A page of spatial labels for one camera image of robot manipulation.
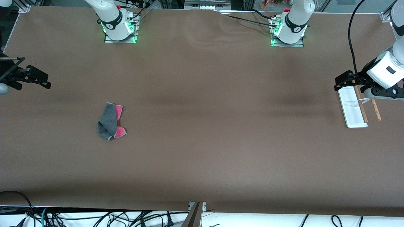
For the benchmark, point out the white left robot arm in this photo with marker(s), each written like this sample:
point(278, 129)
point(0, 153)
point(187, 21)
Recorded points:
point(295, 25)

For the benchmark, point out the aluminium table corner bracket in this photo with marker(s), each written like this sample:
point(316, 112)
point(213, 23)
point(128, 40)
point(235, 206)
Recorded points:
point(24, 8)
point(386, 16)

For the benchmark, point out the white connector strip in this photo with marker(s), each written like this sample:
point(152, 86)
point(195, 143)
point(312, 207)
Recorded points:
point(209, 7)

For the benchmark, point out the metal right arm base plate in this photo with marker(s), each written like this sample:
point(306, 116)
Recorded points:
point(109, 41)

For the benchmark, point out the wooden rack rod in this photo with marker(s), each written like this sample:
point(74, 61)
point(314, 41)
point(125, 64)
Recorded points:
point(364, 113)
point(377, 112)

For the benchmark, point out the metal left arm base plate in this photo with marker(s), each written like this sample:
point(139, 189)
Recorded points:
point(298, 45)

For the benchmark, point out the orange red background item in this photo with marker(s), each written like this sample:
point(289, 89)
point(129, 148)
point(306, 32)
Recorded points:
point(274, 3)

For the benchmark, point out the grey and pink towel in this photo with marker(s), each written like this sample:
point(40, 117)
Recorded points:
point(109, 123)

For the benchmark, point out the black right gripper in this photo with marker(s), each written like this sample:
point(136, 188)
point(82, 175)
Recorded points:
point(12, 75)

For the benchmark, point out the white rack base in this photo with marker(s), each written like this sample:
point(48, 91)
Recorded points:
point(353, 113)

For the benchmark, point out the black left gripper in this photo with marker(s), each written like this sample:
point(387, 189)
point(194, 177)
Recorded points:
point(360, 78)

